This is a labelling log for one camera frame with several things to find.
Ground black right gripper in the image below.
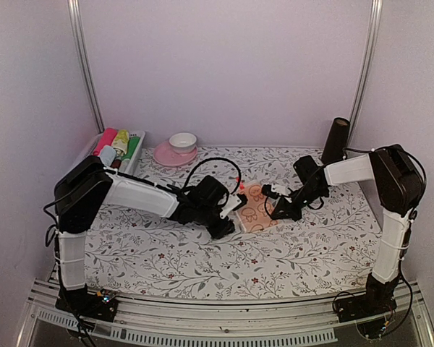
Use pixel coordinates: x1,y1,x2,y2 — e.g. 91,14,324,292
272,184,328,221

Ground orange patterned towel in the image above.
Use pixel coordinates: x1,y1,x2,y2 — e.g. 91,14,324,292
235,181,286,234

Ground light blue towel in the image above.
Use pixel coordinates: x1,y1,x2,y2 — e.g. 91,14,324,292
98,145,117,167

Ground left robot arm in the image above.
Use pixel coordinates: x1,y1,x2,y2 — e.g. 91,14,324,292
48,155,246,314

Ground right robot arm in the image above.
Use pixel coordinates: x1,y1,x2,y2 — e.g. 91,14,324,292
262,145,427,315

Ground dark brown cylinder cup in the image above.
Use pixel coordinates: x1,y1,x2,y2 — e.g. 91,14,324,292
320,117,350,164

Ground pink plate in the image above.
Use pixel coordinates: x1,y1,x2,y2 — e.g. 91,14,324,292
153,141,197,167

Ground white bowl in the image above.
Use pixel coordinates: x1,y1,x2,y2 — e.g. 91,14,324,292
169,132,197,154

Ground white plastic basket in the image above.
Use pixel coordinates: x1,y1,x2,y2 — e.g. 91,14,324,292
71,130,146,175

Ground green rolled towel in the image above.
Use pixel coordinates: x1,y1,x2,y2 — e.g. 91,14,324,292
123,136,143,160

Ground brown rolled towel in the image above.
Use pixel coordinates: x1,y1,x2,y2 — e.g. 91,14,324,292
111,160,122,169

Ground yellow-green rolled towel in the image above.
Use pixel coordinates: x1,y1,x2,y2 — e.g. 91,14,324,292
111,129,129,156

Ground pink rolled towel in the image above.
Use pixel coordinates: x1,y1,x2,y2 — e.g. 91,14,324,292
93,128,118,155

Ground left black cable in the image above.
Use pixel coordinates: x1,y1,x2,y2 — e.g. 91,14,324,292
184,158,242,198

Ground black cable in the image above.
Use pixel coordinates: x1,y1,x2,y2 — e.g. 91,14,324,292
269,146,428,221
184,158,242,198

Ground right black cable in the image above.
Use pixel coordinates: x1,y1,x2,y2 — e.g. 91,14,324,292
269,146,428,221

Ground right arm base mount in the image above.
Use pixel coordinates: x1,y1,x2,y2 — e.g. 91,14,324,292
332,291,397,322

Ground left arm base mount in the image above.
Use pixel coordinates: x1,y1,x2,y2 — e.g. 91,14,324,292
55,284,119,322

